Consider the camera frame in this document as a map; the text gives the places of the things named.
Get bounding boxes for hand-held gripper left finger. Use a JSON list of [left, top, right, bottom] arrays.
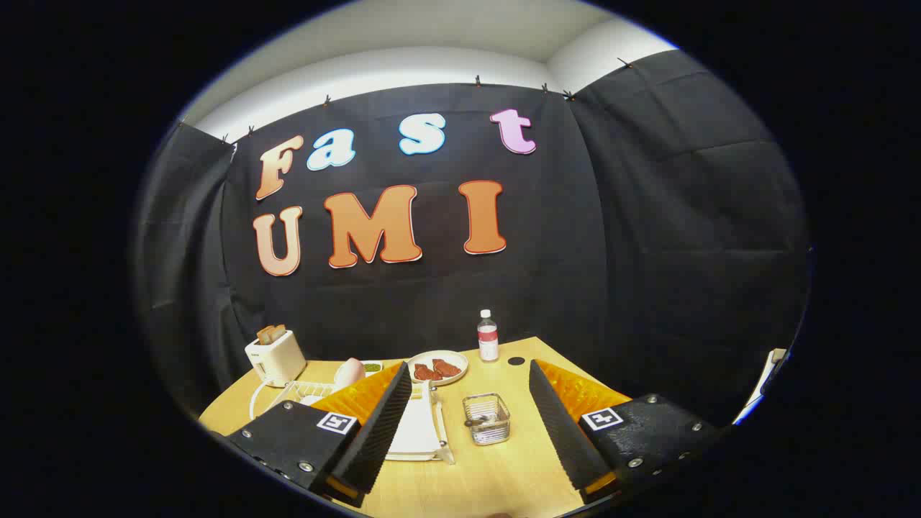
[[225, 361, 413, 509]]

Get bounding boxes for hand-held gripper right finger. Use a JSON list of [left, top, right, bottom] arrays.
[[529, 359, 722, 506]]

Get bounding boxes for white dish rack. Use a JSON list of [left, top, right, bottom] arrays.
[[284, 378, 455, 465]]

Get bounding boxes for pink plate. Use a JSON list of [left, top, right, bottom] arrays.
[[333, 358, 366, 389]]

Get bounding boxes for metal wire basket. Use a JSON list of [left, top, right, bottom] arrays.
[[462, 393, 512, 446]]

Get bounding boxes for white plate with meat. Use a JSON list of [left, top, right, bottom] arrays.
[[407, 350, 469, 386]]

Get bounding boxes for clear water bottle red label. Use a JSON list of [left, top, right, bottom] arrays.
[[477, 309, 500, 363]]

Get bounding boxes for white toaster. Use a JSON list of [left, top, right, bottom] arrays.
[[245, 330, 307, 388]]

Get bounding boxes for white toaster cable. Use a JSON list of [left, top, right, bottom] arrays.
[[249, 377, 290, 420]]

